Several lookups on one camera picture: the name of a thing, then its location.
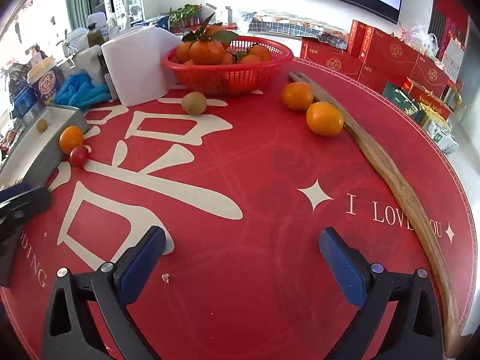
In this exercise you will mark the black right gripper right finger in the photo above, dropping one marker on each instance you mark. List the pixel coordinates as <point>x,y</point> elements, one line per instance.
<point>415,331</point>

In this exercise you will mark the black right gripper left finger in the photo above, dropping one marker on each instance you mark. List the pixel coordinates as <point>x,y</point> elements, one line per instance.
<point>70,331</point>

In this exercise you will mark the red cherry tomato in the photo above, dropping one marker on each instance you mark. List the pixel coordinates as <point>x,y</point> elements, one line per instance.
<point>79,156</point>

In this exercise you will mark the orange mandarin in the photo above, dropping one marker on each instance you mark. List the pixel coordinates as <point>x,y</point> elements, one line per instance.
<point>324,119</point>

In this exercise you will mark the white shallow tray box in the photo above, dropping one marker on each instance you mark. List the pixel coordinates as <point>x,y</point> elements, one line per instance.
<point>36,155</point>

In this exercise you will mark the long wooden stick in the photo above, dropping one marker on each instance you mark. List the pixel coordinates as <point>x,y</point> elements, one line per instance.
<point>410,204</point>

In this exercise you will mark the small brown round fruit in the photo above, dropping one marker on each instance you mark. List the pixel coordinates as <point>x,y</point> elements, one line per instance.
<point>42,125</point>

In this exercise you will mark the orange beside tray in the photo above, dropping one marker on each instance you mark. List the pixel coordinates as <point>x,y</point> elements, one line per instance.
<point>70,138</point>

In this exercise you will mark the purple instant noodle cup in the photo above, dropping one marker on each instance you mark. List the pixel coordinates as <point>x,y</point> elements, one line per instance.
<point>46,79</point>

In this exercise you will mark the blue rubber gloves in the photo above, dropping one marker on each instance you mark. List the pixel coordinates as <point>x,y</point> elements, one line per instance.
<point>79,91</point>

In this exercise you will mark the white paper towel roll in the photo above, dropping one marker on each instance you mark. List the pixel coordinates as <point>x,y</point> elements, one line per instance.
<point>134,61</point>

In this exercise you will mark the red round table mat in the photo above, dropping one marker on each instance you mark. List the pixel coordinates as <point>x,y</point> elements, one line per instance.
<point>244,191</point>

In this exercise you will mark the green brown kiwi fruit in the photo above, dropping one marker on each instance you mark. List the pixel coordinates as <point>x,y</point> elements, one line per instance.
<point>194,103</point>

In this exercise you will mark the green potted plant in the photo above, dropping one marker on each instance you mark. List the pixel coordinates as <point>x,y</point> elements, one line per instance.
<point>184,17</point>

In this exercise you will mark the red gift box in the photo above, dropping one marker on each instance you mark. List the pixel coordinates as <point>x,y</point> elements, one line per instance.
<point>377,49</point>

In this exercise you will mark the red plastic fruit basket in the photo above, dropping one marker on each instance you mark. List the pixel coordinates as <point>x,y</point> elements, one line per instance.
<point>234,79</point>

